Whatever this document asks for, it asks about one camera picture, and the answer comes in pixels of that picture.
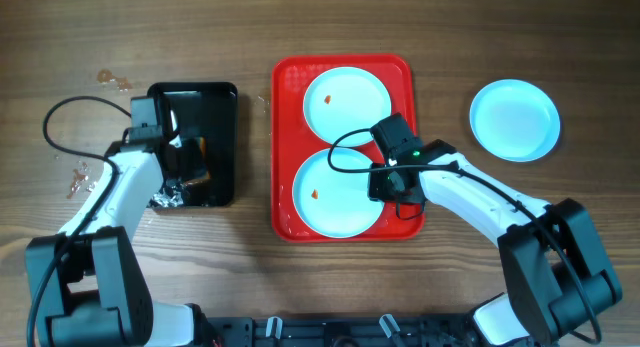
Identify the light blue plate back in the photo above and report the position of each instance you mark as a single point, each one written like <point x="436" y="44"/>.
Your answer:
<point x="515" y="120"/>

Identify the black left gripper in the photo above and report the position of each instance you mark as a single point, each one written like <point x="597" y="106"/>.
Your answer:
<point x="193" y="147"/>

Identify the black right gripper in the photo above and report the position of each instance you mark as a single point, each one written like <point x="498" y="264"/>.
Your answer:
<point x="377" y="190"/>

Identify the light blue plate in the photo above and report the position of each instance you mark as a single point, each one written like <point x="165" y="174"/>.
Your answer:
<point x="331" y="203"/>
<point x="515" y="120"/>
<point x="344" y="99"/>

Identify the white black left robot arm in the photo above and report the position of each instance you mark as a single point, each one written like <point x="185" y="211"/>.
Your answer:
<point x="86" y="286"/>

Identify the red plastic tray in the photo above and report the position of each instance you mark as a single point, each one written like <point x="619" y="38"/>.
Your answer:
<point x="293" y="141"/>

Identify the orange green sponge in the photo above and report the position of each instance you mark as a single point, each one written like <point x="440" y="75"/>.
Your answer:
<point x="200" y="162"/>

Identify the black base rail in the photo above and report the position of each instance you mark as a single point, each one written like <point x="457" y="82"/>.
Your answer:
<point x="424" y="331"/>

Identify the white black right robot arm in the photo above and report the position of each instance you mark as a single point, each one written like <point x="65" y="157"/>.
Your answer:
<point x="557" y="272"/>

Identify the black water tray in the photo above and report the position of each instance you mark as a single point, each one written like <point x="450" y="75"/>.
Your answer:
<point x="208" y="110"/>

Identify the light blue plate front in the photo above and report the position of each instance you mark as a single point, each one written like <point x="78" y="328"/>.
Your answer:
<point x="331" y="203"/>

